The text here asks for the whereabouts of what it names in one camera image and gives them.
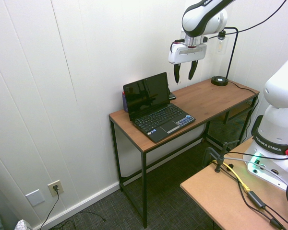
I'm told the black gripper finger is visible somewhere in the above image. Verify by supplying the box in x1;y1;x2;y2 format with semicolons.
188;60;199;81
173;62;182;85

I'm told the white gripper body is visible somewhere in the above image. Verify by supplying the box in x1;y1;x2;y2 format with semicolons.
168;42;208;65

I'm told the black netbook laptop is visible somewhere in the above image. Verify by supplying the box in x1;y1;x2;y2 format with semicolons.
123;71;196;144

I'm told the black desk lamp glass shade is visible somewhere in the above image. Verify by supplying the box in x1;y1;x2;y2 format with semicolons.
210;26;240;87

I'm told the black metal table clamp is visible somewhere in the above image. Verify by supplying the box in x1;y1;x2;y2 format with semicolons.
202;141;241;173

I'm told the light wooden robot mounting table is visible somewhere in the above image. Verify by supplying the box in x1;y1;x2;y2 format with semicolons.
180;137;288;230

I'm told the patterned white tissue box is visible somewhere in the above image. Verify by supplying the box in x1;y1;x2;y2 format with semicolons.
15;218;33;230

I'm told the wooden desk with black frame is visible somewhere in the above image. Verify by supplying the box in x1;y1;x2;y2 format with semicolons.
108;78;260;229

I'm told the black lamp power cord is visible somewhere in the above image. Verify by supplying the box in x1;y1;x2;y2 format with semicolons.
227;80;259;144

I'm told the black overhead robot cable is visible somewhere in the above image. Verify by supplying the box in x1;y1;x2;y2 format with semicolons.
206;0;288;39

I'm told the yellow ethernet cable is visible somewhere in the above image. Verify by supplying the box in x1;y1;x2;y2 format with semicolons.
226;163;252;193

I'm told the grey cable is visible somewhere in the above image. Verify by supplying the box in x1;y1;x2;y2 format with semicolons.
222;157;288;190

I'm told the black inline cable adapter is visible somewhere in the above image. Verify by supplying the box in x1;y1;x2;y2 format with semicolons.
246;190;267;209

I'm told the beige wall power outlet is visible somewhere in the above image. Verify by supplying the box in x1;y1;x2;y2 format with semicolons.
47;180;64;197

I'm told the black plugged power cord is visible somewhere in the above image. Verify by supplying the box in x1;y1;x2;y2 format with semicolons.
39;185;107;230

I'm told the white blank wall plate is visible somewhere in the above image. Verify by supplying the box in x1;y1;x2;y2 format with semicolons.
25;189;47;207

